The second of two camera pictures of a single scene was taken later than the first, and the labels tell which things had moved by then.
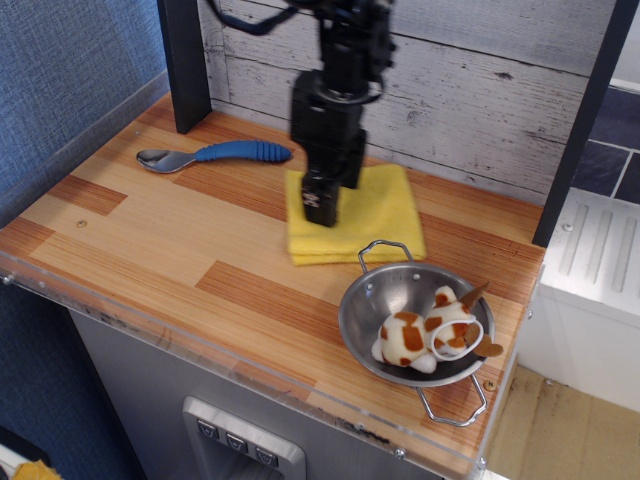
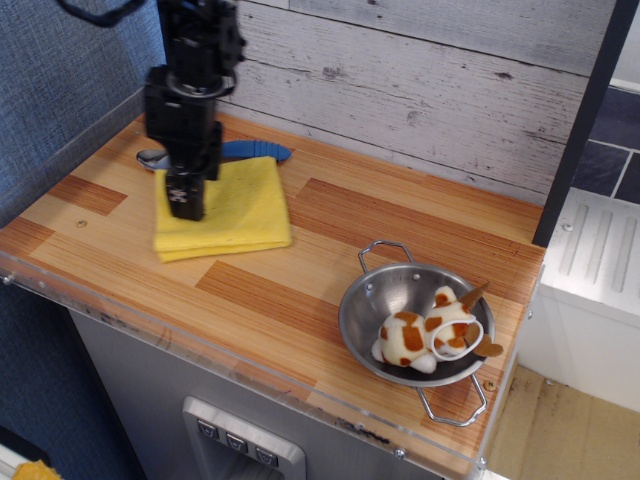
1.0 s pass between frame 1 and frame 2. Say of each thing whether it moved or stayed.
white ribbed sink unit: stayed
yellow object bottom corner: stayed
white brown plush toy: stayed
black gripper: moved
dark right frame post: stayed
